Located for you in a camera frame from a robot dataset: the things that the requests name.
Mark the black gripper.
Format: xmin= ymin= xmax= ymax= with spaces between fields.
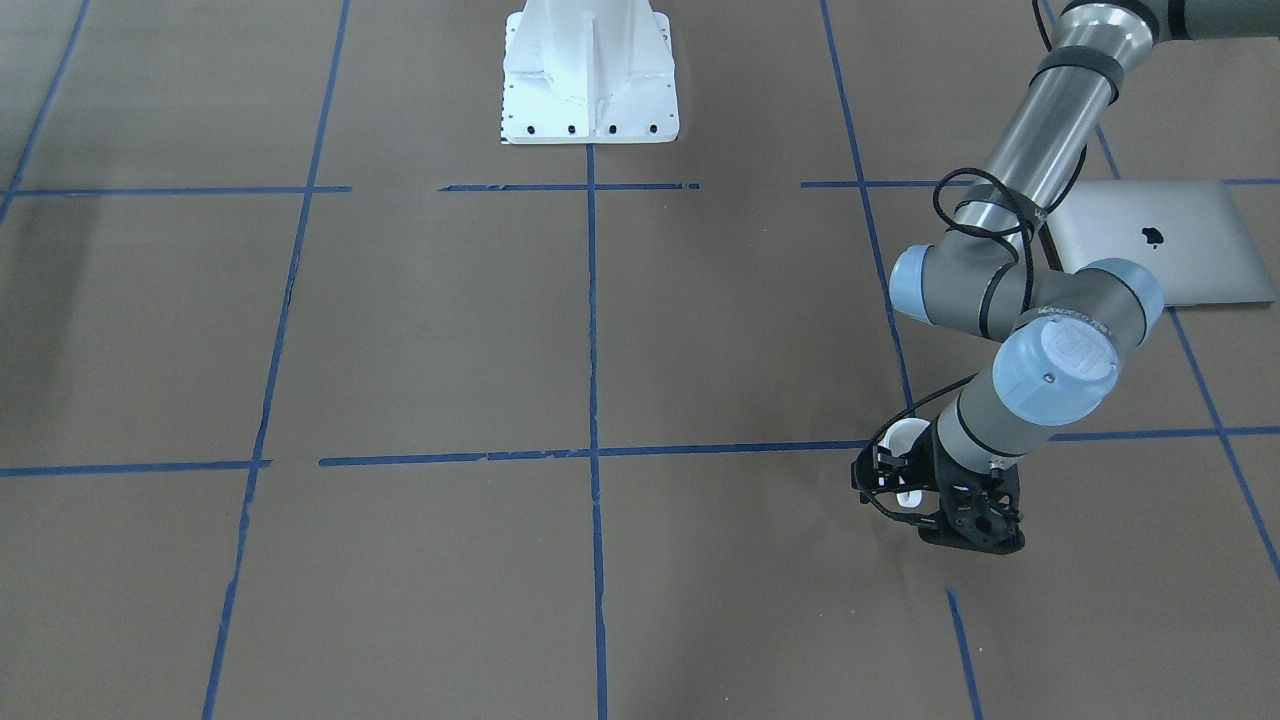
xmin=852 ymin=429 xmax=1025 ymax=555

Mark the white plastic cup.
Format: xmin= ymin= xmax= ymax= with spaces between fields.
xmin=878 ymin=416 xmax=931 ymax=509

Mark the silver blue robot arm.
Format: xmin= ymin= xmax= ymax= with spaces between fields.
xmin=850 ymin=1 xmax=1277 ymax=555

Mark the silver closed laptop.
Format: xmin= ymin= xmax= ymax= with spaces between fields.
xmin=1047 ymin=179 xmax=1277 ymax=306

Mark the brown paper table cover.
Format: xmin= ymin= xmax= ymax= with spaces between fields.
xmin=1 ymin=1 xmax=1277 ymax=719

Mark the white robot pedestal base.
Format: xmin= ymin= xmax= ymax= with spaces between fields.
xmin=500 ymin=1 xmax=681 ymax=145

